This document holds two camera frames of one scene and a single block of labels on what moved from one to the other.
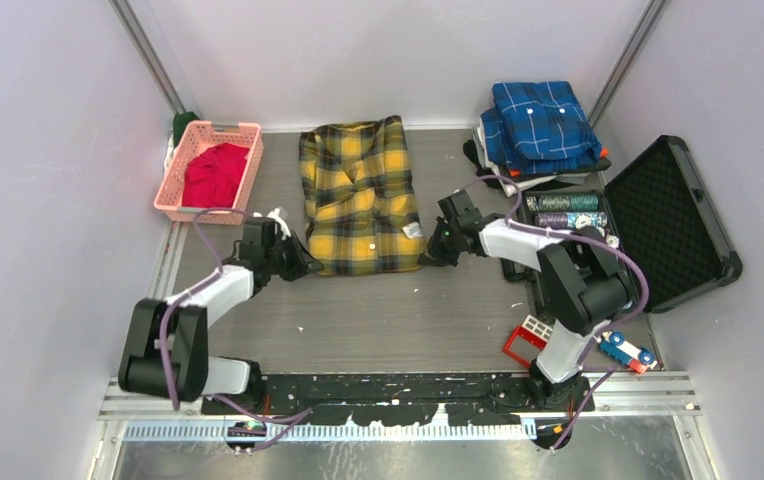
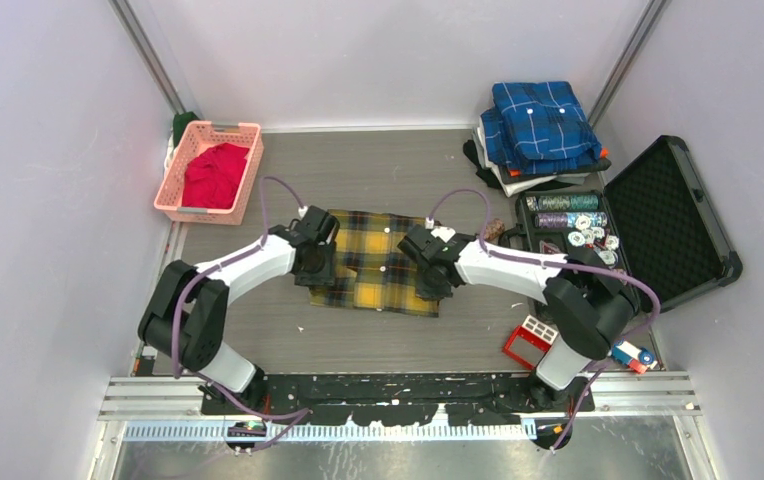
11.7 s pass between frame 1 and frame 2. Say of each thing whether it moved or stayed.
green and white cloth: stayed
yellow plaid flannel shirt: moved
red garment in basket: stayed
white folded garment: stayed
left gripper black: moved
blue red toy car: stayed
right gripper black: moved
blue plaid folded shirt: stayed
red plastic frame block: stayed
